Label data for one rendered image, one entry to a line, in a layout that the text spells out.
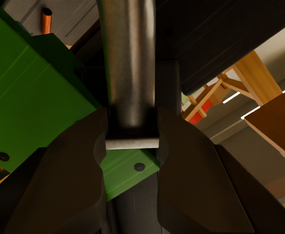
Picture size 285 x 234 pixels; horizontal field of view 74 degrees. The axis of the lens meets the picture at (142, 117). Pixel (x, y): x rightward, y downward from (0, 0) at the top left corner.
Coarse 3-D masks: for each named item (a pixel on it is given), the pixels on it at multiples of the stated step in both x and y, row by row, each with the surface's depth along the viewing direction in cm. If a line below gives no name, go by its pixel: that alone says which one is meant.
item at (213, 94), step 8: (208, 88) 414; (216, 88) 377; (224, 88) 403; (184, 96) 334; (192, 96) 339; (200, 96) 401; (208, 96) 353; (216, 96) 378; (224, 96) 393; (184, 104) 328; (192, 104) 342; (200, 104) 337; (208, 104) 363; (216, 104) 386; (184, 112) 378; (192, 112) 323; (200, 112) 341; (192, 120) 342
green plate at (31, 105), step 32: (0, 32) 12; (0, 64) 13; (32, 64) 13; (64, 64) 18; (0, 96) 14; (32, 96) 14; (64, 96) 14; (0, 128) 16; (32, 128) 16; (64, 128) 16; (0, 160) 17; (128, 160) 17
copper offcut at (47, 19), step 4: (44, 8) 46; (44, 12) 46; (48, 12) 46; (44, 16) 46; (48, 16) 46; (44, 20) 47; (48, 20) 47; (44, 24) 48; (48, 24) 48; (44, 28) 50; (48, 28) 50; (44, 32) 51; (48, 32) 52
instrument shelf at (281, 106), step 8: (280, 96) 61; (264, 104) 64; (272, 104) 60; (280, 104) 57; (256, 112) 63; (264, 112) 60; (272, 112) 57; (280, 112) 54; (248, 120) 62; (256, 120) 59; (264, 120) 56; (272, 120) 53; (280, 120) 51; (256, 128) 56; (264, 128) 53; (272, 128) 50; (280, 128) 48; (264, 136) 53; (272, 136) 48; (280, 136) 46; (272, 144) 49; (280, 144) 43; (280, 152) 46
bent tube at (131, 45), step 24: (96, 0) 9; (120, 0) 8; (144, 0) 9; (120, 24) 9; (144, 24) 9; (120, 48) 9; (144, 48) 10; (120, 72) 10; (144, 72) 10; (120, 96) 11; (144, 96) 11; (120, 120) 11; (144, 120) 12; (120, 144) 12; (144, 144) 12
